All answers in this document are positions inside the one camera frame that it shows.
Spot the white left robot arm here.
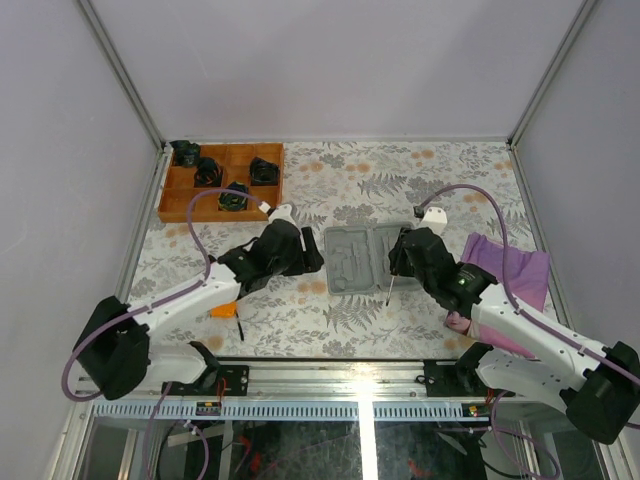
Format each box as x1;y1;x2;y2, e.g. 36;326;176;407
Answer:
73;219;324;401

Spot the grey plastic tool case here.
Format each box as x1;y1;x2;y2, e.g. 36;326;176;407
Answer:
324;222;420;296

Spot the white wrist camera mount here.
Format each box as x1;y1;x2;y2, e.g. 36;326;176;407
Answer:
258;202;296;224
414;205;448;235

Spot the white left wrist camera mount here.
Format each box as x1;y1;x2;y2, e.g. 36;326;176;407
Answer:
258;202;296;224

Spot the purple princess print bag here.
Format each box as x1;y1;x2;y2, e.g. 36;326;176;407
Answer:
444;232;551;359

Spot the black tape roll right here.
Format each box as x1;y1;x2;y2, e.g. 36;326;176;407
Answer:
249;157;280;186

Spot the orange tape measure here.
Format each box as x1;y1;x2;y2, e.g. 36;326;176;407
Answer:
209;302;237;318

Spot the small black yellow screwdriver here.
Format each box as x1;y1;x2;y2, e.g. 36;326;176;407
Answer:
385;274;396;306

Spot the aluminium front rail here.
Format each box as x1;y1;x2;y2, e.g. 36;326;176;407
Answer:
68;357;486;402

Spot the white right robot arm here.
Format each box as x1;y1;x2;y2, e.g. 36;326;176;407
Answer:
389;227;639;445

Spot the orange wooden compartment tray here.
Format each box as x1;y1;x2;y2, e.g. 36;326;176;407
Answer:
157;140;284;223

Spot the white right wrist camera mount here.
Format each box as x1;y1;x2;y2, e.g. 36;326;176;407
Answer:
414;205;448;235

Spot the black blue tape roll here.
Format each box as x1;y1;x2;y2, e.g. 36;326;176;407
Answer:
218;181;249;212

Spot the black tape roll top-left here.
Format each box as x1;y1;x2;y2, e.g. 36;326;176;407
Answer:
170;140;201;168

